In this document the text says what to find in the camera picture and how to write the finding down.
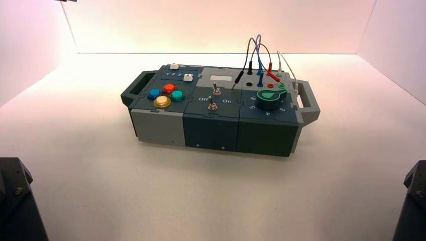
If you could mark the white slider knob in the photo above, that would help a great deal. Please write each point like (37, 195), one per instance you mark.
(188, 78)
(174, 67)

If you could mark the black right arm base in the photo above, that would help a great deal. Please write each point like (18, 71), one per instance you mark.
(412, 206)

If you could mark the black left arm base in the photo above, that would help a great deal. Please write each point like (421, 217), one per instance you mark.
(16, 206)

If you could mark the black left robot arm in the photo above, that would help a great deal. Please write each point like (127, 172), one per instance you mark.
(66, 0)

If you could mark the dark blue grey control box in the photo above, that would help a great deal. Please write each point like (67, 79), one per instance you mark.
(209, 128)

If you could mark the white display window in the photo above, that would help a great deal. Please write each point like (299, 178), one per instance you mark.
(221, 78)

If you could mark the green round push button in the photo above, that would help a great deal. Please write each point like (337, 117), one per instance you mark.
(177, 96)

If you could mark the yellow round push button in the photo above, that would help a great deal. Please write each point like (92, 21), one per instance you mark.
(162, 102)

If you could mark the red round push button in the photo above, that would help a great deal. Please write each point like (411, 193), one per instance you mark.
(168, 89)

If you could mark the green rotary selector knob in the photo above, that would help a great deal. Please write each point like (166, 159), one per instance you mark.
(270, 101)

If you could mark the blue round push button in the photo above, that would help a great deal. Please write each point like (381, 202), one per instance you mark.
(154, 93)

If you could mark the metal toggle switch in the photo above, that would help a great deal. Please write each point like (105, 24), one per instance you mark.
(216, 90)
(212, 104)

